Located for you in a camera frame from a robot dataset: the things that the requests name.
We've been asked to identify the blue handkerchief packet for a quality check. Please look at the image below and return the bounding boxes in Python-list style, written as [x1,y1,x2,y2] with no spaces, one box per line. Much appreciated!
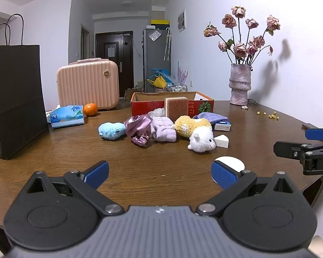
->
[213,120,231,132]

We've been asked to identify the dark wooden door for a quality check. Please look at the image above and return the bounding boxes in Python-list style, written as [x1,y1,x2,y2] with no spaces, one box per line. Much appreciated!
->
[95,31,134,98]

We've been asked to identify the wall electrical panel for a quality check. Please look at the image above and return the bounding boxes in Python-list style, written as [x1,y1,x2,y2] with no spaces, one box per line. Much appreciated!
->
[178,9,186,33]

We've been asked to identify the yellow plush toy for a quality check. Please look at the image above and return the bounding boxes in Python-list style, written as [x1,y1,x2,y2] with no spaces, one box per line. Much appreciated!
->
[174,115,213,139]

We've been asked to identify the orange cardboard box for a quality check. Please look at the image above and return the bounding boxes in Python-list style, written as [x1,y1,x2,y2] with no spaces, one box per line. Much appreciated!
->
[130,91,215,120]

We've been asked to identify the white round pad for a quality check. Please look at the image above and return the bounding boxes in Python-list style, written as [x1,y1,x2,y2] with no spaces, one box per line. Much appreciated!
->
[215,156,245,171]

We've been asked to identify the purple hangers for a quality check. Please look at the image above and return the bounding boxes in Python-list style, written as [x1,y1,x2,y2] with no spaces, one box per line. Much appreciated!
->
[177,61,189,86]

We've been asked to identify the white plush sheep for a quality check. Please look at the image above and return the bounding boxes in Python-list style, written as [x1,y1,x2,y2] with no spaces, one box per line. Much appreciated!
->
[188,127,216,152]

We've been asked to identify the lavender fluffy towel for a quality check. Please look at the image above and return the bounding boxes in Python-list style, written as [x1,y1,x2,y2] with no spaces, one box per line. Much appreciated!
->
[150,116,177,142]

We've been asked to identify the scattered yellow crumbs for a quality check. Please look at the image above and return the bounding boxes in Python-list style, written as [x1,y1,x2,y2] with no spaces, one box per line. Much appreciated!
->
[256,110,280,120]

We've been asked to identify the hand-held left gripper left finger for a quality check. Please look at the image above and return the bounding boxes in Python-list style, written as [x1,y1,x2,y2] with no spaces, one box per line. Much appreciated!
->
[24,160,124,217]

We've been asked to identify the white folded umbrella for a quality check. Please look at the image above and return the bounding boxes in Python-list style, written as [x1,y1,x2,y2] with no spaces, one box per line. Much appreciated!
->
[164,27,171,61]

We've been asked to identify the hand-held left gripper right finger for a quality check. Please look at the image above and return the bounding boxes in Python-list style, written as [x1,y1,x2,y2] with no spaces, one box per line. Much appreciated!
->
[195,160,303,217]

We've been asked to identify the pink ribbed suitcase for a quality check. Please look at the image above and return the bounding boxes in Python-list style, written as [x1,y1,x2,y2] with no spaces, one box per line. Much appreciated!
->
[56,58,120,111]

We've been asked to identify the blue plush toy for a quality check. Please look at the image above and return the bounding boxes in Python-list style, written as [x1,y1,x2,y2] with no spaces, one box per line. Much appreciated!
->
[98,122,126,140]

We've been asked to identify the side doorway frame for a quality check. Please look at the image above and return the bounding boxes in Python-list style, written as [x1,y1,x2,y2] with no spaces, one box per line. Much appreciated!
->
[81,24,90,60]

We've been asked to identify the blue tissue pack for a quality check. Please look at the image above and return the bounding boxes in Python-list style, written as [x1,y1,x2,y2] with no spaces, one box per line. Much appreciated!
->
[49,104,86,129]

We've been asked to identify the purple cloth pouch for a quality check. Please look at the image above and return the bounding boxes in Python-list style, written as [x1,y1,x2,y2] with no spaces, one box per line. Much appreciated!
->
[192,112,229,125]

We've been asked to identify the grey refrigerator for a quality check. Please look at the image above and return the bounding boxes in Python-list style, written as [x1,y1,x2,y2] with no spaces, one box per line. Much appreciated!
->
[143,27,171,93]

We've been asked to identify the pink ceramic vase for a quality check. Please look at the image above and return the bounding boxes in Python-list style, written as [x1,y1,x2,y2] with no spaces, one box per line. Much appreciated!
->
[229,63,252,105]

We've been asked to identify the orange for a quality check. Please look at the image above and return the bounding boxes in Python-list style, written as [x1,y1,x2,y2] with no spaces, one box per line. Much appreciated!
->
[83,103,98,117]

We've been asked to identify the bunch of dried pink roses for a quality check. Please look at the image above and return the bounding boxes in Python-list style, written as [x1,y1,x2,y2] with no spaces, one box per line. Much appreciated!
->
[203,5,281,65]

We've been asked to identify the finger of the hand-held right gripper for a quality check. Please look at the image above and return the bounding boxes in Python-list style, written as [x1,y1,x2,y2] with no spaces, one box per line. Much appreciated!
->
[274,140,323,165]
[305,127,323,141]

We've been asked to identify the yellow and brown sponge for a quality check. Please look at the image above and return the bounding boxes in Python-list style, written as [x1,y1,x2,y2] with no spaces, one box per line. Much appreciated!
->
[164,97,189,121]

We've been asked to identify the white wedge sponge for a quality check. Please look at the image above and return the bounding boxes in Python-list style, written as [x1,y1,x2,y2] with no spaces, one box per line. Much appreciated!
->
[213,134,229,149]

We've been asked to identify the white mesh bath puff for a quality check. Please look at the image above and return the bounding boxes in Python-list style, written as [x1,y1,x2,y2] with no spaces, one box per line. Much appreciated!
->
[148,108,166,118]

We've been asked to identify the purple satin scrunchie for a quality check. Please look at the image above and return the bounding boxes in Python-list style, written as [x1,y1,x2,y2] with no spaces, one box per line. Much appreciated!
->
[124,114,153,147]

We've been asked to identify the black paper bag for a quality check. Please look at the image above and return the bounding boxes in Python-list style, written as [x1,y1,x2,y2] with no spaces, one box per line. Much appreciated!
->
[0,13,49,160]

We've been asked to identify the blue drying rack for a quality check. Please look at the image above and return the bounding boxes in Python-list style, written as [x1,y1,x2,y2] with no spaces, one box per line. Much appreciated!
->
[151,68,170,80]

